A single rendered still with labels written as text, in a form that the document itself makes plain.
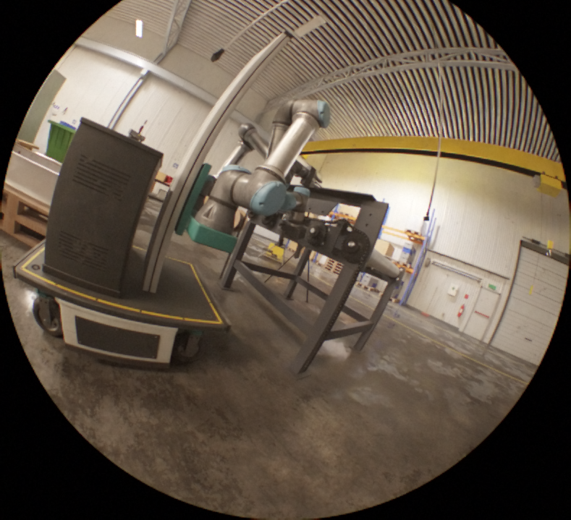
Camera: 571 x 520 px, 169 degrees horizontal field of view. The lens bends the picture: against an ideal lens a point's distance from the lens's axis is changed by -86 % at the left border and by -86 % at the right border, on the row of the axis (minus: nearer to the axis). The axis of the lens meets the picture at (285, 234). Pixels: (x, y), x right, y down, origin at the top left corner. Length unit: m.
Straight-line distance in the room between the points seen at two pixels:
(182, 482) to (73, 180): 0.95
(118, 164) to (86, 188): 0.13
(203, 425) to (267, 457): 0.26
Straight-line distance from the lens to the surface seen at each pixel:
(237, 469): 0.82
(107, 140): 0.69
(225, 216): 0.66
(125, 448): 0.80
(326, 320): 1.11
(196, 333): 0.89
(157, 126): 11.51
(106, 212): 0.68
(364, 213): 1.16
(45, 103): 3.56
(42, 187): 1.83
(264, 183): 0.58
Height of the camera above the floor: 0.76
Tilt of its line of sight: level
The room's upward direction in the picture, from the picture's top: 24 degrees clockwise
